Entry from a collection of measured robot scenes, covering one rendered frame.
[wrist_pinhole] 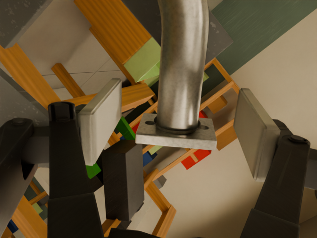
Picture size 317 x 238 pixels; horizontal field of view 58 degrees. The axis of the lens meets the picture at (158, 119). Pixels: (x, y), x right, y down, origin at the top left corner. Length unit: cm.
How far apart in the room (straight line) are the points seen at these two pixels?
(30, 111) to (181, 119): 17
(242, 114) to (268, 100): 595
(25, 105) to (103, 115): 16
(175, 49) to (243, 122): 6
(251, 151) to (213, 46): 10
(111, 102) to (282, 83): 598
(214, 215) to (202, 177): 94
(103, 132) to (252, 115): 8
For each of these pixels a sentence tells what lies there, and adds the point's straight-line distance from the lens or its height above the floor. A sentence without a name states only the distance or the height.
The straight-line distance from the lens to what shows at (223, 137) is 572.
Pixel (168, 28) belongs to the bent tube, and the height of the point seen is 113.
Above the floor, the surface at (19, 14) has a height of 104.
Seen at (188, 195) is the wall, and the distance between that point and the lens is 684.
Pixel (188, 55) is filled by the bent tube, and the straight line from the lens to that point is 18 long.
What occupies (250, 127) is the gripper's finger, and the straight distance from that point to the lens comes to 17.
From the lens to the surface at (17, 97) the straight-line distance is 31.
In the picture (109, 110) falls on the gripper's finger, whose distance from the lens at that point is 18.
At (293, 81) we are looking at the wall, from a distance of 616.
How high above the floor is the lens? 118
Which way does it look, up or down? 1 degrees down
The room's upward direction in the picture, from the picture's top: 142 degrees clockwise
